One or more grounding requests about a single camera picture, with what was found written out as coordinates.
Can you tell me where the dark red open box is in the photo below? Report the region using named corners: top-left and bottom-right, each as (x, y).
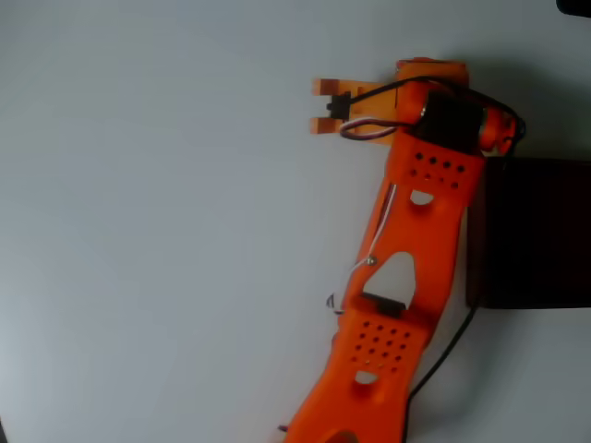
top-left (464, 156), bottom-right (591, 311)

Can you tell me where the black object at table edge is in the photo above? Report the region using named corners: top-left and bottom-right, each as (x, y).
top-left (555, 0), bottom-right (591, 18)

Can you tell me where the orange camera mount bracket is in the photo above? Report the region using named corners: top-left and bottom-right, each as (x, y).
top-left (309, 77), bottom-right (404, 147)

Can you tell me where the multicoloured servo wire loop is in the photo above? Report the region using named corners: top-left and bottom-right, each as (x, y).
top-left (339, 116), bottom-right (417, 142)

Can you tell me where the white servo wire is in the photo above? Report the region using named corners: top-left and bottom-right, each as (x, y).
top-left (326, 183), bottom-right (399, 316)

